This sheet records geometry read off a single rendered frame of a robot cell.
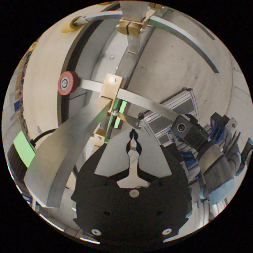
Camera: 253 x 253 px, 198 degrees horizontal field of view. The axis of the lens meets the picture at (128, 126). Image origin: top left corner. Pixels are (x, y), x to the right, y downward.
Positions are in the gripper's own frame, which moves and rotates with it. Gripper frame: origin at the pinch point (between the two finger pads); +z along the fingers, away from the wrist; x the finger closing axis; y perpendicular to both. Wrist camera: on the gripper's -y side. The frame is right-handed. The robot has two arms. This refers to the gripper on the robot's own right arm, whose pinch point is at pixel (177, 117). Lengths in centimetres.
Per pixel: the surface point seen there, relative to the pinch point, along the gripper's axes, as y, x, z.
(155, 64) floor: -5, 40, 83
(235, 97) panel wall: 241, 157, 63
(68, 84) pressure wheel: -39.5, -0.2, -8.4
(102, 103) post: -26.1, -2.2, -10.5
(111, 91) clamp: -26.2, -0.1, -4.8
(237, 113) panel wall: 238, 111, 39
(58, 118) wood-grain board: -45.6, -15.0, -7.3
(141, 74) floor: -16, 19, 82
